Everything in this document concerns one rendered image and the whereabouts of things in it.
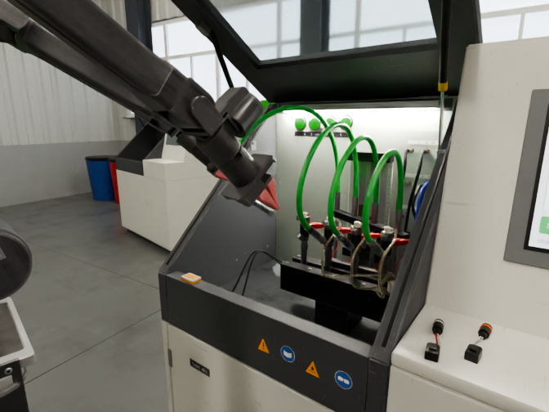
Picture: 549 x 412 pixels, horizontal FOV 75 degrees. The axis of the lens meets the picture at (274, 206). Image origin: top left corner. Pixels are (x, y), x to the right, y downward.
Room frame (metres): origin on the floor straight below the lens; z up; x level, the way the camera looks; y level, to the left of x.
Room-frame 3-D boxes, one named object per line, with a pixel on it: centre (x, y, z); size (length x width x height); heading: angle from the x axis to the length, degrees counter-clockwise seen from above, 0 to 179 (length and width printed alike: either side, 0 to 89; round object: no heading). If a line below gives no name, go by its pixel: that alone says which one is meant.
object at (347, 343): (0.79, 0.06, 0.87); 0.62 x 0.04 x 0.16; 53
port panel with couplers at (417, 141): (1.05, -0.44, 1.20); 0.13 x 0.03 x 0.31; 53
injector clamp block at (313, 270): (0.91, -0.18, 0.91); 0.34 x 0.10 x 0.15; 53
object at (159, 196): (4.20, 1.32, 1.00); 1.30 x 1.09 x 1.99; 44
